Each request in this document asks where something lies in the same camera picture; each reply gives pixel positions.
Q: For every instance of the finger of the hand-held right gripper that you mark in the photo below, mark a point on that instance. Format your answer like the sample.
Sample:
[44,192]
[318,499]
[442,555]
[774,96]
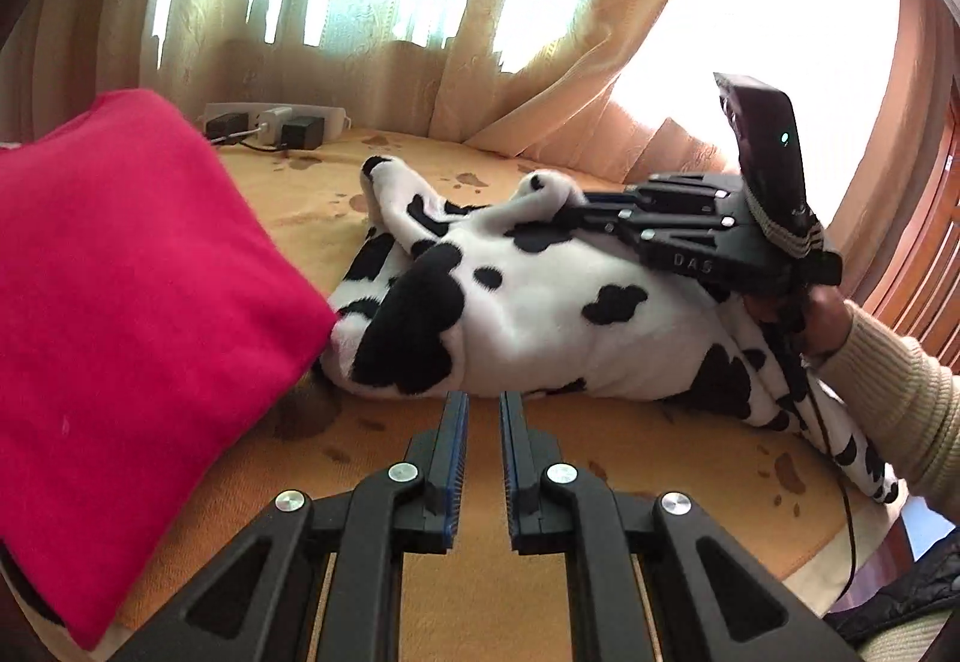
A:
[637,223]
[675,197]

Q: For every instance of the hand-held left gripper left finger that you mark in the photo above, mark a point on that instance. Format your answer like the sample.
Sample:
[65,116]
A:
[456,467]

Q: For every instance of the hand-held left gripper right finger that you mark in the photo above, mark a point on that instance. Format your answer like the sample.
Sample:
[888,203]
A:
[513,467]

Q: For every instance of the cow print fleece garment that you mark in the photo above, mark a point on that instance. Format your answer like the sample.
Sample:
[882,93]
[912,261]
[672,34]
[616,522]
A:
[540,317]

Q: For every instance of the pink garment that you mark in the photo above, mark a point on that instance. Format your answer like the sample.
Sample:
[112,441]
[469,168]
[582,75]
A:
[150,332]

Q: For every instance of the person's right forearm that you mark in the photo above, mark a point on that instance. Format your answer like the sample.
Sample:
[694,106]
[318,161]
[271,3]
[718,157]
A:
[900,392]

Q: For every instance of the person's right hand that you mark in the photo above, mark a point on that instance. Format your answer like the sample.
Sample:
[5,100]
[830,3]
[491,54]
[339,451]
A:
[825,317]

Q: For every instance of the yellow paw print blanket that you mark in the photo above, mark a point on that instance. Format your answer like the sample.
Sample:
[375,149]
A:
[675,452]

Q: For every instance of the beige embossed curtain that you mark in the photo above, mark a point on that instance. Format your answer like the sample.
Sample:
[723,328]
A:
[570,32]

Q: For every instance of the white bed sheet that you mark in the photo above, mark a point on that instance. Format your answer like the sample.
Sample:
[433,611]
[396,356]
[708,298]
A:
[817,576]

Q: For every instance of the white power strip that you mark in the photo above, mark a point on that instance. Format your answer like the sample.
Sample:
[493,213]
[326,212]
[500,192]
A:
[330,116]

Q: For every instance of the black charger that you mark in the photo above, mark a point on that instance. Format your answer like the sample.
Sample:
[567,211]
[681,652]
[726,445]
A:
[225,124]
[304,132]

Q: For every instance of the white charger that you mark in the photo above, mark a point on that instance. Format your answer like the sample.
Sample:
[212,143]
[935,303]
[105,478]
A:
[271,122]

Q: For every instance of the black quilted vest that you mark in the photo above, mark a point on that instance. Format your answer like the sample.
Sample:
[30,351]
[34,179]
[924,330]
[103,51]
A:
[907,594]

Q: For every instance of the cream knit sweater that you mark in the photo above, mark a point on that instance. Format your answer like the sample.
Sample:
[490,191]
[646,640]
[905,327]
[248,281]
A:
[930,647]

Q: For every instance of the wooden bed frame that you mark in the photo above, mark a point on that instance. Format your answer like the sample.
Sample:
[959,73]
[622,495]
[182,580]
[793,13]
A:
[930,220]

